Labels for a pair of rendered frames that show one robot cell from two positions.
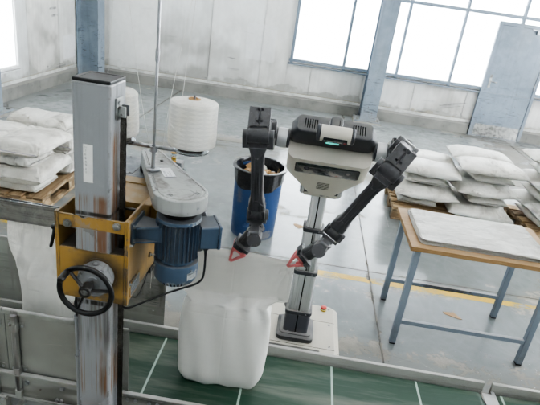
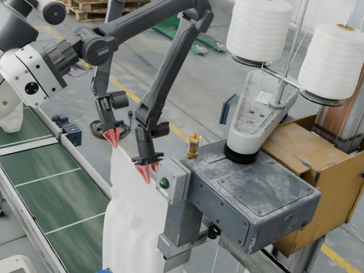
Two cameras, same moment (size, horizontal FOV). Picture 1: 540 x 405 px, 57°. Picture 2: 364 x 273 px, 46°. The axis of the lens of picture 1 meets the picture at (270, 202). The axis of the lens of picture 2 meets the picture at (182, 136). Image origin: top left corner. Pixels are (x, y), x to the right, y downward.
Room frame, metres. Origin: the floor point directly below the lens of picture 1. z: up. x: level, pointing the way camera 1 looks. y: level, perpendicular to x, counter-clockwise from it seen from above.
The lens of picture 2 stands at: (2.61, 1.06, 1.93)
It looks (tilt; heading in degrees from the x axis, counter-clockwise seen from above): 30 degrees down; 225
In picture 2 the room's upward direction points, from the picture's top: 9 degrees clockwise
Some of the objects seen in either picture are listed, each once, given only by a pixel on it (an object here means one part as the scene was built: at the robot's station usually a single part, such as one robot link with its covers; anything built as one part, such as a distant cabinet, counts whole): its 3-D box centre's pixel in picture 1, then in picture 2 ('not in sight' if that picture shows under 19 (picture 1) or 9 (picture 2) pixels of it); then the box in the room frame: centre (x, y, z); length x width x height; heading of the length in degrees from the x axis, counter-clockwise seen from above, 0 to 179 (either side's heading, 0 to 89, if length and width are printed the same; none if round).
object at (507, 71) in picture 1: (509, 83); not in sight; (9.56, -4.12, 1.05); 1.00 x 0.10 x 2.10; 87
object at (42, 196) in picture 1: (31, 176); not in sight; (4.44, 2.36, 0.07); 1.20 x 0.82 x 0.14; 179
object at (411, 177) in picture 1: (419, 171); not in sight; (5.24, -1.59, 0.44); 0.66 x 0.43 x 0.13; 177
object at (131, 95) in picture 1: (117, 111); (334, 59); (1.63, 0.56, 1.61); 0.15 x 0.14 x 0.17; 87
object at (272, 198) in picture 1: (255, 198); not in sight; (4.09, 0.13, 0.32); 0.51 x 0.48 x 0.65; 177
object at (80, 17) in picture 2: not in sight; (103, 7); (-1.03, -4.85, 0.07); 1.20 x 0.82 x 0.14; 175
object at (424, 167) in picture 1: (428, 167); not in sight; (5.02, -1.60, 0.57); 0.66 x 0.42 x 0.13; 80
